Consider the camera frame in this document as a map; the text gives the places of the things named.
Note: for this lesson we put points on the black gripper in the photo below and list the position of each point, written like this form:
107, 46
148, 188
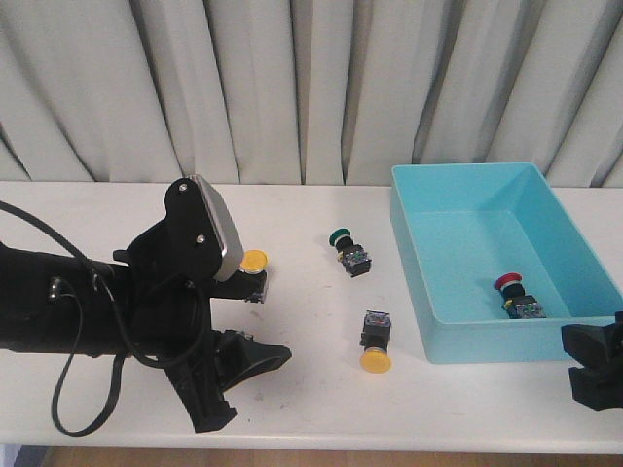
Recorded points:
586, 345
171, 322

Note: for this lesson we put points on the yellow mushroom push button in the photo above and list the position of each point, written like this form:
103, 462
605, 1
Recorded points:
255, 263

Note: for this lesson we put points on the red mushroom push button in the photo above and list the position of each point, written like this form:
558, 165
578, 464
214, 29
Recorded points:
517, 303

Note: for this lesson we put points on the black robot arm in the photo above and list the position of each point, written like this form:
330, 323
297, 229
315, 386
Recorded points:
70, 305

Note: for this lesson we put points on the light blue plastic box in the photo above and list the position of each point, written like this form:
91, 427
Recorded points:
459, 227

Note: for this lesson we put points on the grey pleated curtain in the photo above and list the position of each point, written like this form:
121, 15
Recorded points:
308, 92

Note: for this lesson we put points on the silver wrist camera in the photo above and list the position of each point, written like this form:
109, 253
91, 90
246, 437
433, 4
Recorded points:
203, 235

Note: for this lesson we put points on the green push button switch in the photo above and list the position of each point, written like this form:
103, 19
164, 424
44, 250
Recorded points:
352, 256

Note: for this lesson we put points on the yellow push button switch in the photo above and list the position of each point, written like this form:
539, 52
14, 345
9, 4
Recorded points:
374, 339

